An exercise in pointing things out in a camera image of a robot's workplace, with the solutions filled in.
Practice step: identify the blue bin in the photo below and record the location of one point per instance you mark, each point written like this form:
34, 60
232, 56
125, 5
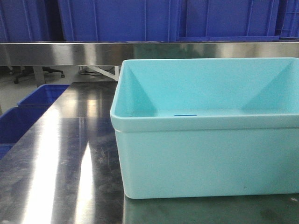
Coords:
14, 124
44, 96

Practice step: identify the white table frame leg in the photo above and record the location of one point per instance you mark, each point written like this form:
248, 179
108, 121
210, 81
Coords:
112, 73

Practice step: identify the stainless steel shelf rail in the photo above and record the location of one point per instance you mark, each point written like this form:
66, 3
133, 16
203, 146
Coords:
114, 53

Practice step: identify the blue bin lower far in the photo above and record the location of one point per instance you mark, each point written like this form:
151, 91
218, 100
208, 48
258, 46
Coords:
44, 96

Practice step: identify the blue crate upper middle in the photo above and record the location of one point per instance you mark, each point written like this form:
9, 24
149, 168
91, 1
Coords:
120, 20

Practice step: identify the blue crate upper right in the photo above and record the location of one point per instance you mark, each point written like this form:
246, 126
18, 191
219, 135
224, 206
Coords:
238, 20

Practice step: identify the black office chair base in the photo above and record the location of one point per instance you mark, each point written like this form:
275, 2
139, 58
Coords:
29, 70

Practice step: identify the blue crate upper left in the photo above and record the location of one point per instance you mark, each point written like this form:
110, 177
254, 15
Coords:
30, 21

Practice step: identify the blue bin lower near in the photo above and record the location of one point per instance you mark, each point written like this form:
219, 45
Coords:
14, 124

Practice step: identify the light teal plastic bin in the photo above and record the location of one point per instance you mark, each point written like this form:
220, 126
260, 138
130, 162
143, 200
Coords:
208, 127

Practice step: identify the blue crate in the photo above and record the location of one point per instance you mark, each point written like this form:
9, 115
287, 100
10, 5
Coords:
30, 21
238, 20
120, 20

